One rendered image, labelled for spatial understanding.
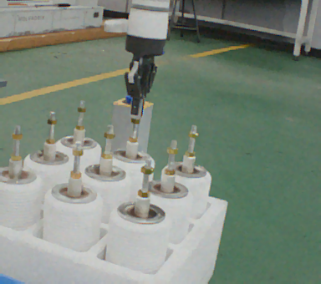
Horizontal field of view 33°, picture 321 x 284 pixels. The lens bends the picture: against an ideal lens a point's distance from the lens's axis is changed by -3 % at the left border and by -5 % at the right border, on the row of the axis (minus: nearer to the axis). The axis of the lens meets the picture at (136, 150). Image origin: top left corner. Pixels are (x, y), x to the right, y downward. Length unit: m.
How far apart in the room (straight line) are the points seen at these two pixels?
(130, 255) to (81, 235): 0.09
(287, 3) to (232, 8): 0.62
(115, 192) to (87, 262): 0.17
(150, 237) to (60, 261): 0.15
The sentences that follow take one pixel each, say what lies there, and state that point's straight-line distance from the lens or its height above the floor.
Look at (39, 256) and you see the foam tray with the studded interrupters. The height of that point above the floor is 0.16.
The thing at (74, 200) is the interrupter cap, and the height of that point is 0.25.
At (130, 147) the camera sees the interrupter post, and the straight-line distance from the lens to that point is 1.10.
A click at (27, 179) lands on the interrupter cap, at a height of 0.25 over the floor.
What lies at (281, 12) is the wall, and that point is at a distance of 6.11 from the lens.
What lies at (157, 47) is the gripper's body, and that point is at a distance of 1.04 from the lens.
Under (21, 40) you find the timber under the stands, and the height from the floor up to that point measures 0.06.
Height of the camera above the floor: 0.61
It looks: 18 degrees down
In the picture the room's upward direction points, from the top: 7 degrees clockwise
